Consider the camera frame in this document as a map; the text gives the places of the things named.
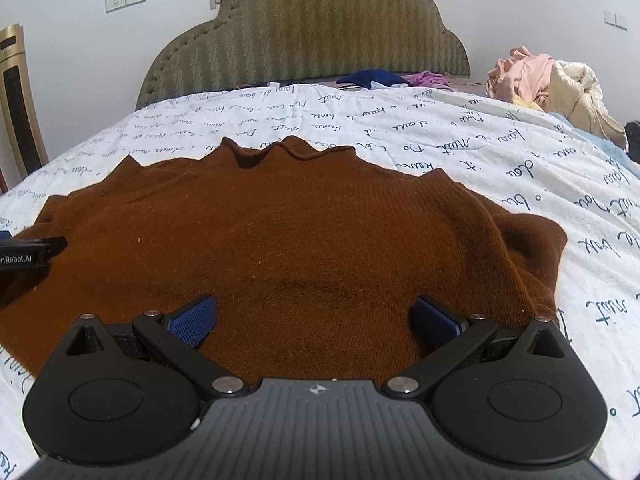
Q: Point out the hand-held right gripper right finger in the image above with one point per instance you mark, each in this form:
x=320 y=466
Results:
x=436 y=321

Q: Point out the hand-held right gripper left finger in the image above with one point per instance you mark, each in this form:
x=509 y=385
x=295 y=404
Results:
x=196 y=321

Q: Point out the brown knit sweater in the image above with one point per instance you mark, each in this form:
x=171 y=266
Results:
x=300 y=240

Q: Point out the brown wooden board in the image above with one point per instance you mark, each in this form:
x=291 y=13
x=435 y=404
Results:
x=2 y=180

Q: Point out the gold tower fan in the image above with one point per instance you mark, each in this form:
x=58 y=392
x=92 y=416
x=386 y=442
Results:
x=20 y=110

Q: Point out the white script-printed quilt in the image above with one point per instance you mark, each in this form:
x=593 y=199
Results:
x=450 y=130

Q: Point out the yellow cloth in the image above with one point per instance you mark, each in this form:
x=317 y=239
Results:
x=530 y=104

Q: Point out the light blue cloth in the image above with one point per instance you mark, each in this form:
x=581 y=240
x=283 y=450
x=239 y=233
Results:
x=600 y=147

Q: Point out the purple garment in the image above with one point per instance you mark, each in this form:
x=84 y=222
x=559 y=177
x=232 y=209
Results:
x=425 y=80

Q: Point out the navy blue garment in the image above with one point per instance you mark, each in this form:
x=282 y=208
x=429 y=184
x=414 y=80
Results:
x=372 y=77

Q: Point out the pink garment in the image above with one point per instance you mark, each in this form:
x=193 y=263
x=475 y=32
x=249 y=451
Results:
x=522 y=77

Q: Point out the cream puffy jacket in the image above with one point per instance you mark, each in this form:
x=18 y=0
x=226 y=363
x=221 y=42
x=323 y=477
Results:
x=580 y=100

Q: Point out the black garment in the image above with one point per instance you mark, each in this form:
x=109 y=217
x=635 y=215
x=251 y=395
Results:
x=634 y=140

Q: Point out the olive padded headboard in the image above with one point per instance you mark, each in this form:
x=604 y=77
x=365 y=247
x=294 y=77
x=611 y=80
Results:
x=310 y=30

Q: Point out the white wall switch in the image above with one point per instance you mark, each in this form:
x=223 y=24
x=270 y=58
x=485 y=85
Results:
x=615 y=19

